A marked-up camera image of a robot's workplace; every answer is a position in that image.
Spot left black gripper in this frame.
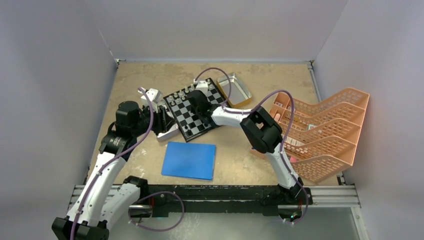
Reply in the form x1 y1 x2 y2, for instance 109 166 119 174
131 102 176 138

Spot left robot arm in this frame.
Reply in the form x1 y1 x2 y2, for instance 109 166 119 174
51 101 175 240

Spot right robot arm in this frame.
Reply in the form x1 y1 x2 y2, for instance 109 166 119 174
187 90 308 204

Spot white chess piece row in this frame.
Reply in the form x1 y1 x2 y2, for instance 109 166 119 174
163 78 223 106

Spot black and silver chessboard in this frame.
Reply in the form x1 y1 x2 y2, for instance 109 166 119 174
164 79 225 143

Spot gold rectangular metal tin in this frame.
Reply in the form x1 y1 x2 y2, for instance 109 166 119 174
216 72 252 109

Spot blue folder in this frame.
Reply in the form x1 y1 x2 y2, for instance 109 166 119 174
161 141 216 181

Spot pink eraser in organizer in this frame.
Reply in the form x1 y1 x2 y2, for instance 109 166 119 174
273 113 281 122

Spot orange plastic tiered organizer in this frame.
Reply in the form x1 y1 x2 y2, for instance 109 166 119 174
269 87 370 185

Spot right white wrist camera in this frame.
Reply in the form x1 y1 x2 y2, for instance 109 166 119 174
195 80 209 94

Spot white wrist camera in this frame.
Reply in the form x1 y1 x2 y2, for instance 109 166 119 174
195 80 209 94
138 88 162 112

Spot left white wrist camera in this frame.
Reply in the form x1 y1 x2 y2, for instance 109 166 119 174
138 88 162 112

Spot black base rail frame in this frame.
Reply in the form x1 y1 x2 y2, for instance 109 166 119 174
71 183 360 220

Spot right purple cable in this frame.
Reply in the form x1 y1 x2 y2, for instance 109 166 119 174
194 67 311 226

